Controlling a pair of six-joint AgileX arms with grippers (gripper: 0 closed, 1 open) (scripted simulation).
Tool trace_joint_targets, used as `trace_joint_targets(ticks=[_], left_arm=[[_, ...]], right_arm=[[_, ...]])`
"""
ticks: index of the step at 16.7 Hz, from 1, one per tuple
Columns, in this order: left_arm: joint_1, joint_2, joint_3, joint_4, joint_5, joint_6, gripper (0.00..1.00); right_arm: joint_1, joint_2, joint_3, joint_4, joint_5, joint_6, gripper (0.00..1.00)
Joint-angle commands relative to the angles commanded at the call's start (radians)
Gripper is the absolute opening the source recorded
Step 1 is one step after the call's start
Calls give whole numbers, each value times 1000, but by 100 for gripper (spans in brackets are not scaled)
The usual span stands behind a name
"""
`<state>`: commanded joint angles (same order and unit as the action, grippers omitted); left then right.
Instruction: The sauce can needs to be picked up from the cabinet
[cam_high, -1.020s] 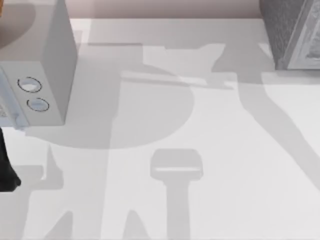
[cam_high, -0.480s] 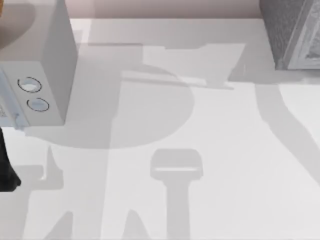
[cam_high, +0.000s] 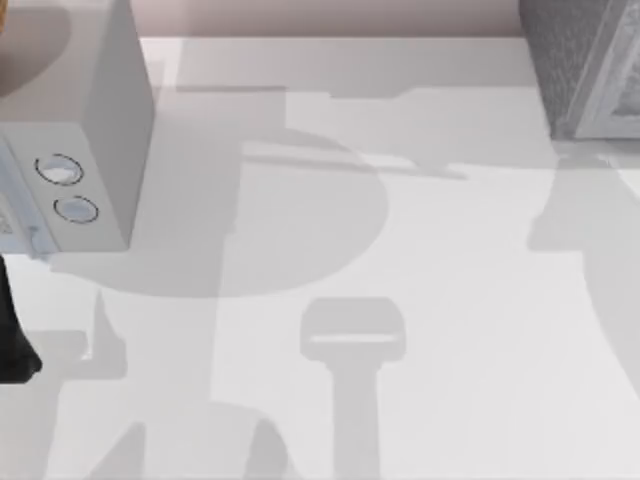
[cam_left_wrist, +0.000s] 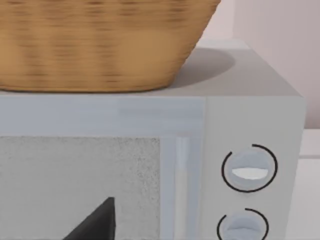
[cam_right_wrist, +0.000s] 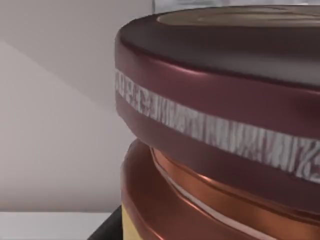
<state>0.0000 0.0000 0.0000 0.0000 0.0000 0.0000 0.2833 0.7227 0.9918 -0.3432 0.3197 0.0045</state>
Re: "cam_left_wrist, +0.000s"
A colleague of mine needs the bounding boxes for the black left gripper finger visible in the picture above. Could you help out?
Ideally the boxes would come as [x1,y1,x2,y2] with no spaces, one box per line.
[62,196,118,240]

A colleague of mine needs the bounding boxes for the pale microwave door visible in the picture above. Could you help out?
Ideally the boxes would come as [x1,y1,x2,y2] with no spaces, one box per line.
[0,96,207,240]

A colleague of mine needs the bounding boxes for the pale microwave knob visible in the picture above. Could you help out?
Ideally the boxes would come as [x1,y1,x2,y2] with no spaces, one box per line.
[216,207,270,240]
[220,143,279,193]

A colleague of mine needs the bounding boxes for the woven wicker basket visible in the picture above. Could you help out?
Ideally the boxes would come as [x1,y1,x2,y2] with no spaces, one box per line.
[0,0,222,93]

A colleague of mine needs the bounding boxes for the pale microwave oven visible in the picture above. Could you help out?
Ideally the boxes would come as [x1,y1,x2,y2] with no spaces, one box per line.
[0,38,306,240]

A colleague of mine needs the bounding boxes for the pale microwave door handle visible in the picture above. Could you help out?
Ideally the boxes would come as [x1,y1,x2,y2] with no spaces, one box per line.
[174,132,193,240]

